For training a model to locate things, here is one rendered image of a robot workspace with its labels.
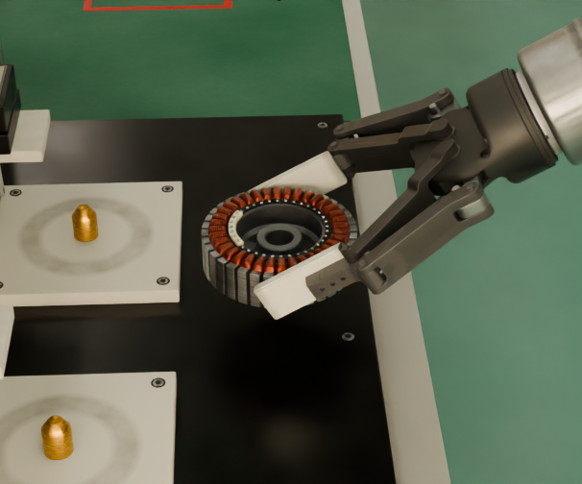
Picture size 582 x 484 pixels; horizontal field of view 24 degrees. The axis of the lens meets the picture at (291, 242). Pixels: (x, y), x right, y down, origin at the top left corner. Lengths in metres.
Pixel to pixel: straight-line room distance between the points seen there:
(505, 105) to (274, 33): 0.57
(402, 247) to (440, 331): 1.34
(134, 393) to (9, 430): 0.09
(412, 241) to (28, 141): 0.31
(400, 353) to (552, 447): 1.05
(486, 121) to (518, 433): 1.19
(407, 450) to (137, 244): 0.28
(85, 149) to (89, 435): 0.38
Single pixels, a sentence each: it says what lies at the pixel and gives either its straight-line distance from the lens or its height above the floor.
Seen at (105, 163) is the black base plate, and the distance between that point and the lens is 1.23.
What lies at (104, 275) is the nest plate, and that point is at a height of 0.78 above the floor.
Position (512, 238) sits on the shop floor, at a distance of 2.48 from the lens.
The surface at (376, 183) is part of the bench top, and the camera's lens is 1.24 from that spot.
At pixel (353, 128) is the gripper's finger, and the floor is 0.88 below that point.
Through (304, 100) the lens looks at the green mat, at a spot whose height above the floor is 0.75.
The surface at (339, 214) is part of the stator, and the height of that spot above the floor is 0.85.
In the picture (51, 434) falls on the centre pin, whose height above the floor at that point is 0.80.
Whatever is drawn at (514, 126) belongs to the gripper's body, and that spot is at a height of 0.95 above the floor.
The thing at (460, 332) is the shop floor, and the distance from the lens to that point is 2.26.
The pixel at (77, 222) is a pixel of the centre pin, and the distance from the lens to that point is 1.11.
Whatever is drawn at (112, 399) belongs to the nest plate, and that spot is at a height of 0.78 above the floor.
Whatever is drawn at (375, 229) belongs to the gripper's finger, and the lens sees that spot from 0.94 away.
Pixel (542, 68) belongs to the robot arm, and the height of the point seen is 0.98.
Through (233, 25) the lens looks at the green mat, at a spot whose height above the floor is 0.75.
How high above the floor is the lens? 1.43
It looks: 36 degrees down
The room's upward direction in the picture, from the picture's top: straight up
